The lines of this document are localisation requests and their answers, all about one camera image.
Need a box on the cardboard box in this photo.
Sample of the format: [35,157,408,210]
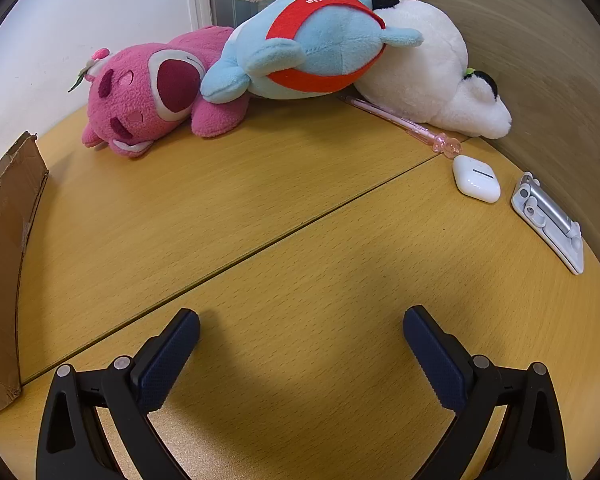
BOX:
[0,131,50,423]

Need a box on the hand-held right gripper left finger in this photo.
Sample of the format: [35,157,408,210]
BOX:
[35,308,201,480]

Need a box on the pink pen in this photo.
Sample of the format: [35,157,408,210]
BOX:
[344,95,462,160]

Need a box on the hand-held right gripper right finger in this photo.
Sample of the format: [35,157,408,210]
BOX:
[402,305,571,480]

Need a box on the blue plush with red vest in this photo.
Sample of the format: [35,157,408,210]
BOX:
[200,0,424,105]

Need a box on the white plush with black ears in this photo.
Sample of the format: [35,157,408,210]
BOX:
[352,0,513,141]

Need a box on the wooden desktop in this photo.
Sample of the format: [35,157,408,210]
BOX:
[0,92,600,480]

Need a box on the pink plush bear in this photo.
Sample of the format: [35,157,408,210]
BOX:
[68,25,251,159]

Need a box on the white earbuds case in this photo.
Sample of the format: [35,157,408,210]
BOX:
[452,155,502,204]

